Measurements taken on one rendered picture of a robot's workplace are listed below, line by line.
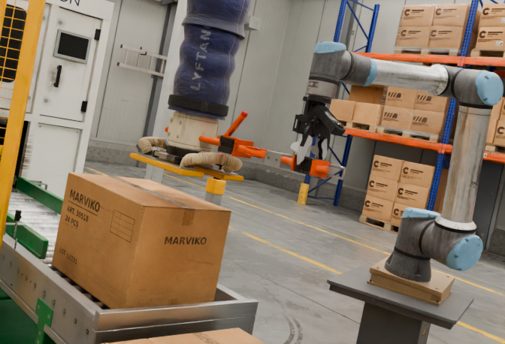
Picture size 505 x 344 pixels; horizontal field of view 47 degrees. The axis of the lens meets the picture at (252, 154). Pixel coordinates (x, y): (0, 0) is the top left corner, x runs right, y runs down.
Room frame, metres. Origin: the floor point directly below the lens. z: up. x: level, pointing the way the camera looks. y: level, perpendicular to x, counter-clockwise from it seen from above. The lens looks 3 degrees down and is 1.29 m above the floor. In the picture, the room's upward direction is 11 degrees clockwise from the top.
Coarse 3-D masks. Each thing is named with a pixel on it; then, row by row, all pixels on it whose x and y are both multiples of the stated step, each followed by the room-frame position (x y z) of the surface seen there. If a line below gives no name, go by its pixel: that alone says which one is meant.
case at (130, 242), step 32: (96, 192) 2.21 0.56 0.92; (128, 192) 2.16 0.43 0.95; (160, 192) 2.33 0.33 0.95; (64, 224) 2.36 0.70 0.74; (96, 224) 2.18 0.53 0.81; (128, 224) 2.02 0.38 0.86; (160, 224) 2.02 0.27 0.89; (192, 224) 2.11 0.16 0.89; (224, 224) 2.22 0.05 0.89; (64, 256) 2.33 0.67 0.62; (96, 256) 2.14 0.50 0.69; (128, 256) 1.99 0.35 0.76; (160, 256) 2.03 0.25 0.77; (192, 256) 2.13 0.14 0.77; (96, 288) 2.11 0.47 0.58; (128, 288) 1.97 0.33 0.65; (160, 288) 2.05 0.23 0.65; (192, 288) 2.16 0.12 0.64
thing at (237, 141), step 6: (222, 138) 1.97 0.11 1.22; (228, 138) 1.94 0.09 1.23; (234, 138) 2.02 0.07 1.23; (222, 144) 1.97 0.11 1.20; (228, 144) 1.95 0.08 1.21; (234, 144) 1.93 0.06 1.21; (240, 144) 1.94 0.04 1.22; (246, 144) 1.96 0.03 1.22; (252, 144) 1.98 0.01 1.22; (222, 150) 1.96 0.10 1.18; (228, 150) 1.93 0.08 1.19; (234, 150) 1.93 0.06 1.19; (240, 156) 1.95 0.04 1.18; (246, 156) 1.97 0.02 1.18
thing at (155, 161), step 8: (144, 160) 2.11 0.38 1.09; (152, 160) 2.08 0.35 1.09; (160, 160) 2.07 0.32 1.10; (168, 160) 2.13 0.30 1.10; (176, 160) 2.04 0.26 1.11; (168, 168) 2.00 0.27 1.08; (176, 168) 1.97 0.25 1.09; (184, 168) 1.98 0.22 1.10; (192, 168) 2.01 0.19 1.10; (192, 176) 1.98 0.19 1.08; (200, 176) 2.00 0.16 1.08
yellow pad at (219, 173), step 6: (198, 168) 2.19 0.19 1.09; (204, 168) 2.16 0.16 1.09; (210, 168) 2.16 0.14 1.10; (210, 174) 2.13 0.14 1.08; (216, 174) 2.11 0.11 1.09; (222, 174) 2.08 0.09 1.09; (228, 174) 2.11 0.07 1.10; (234, 174) 2.14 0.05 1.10; (234, 180) 2.11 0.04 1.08; (240, 180) 2.13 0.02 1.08
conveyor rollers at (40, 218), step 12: (12, 192) 3.78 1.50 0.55; (12, 204) 3.42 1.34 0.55; (24, 204) 3.48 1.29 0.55; (36, 204) 3.60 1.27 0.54; (24, 216) 3.20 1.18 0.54; (36, 216) 3.25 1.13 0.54; (48, 216) 3.30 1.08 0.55; (36, 228) 2.98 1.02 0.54; (48, 228) 3.02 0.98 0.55; (48, 252) 2.57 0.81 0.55; (48, 264) 2.39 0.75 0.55; (96, 300) 2.14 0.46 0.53
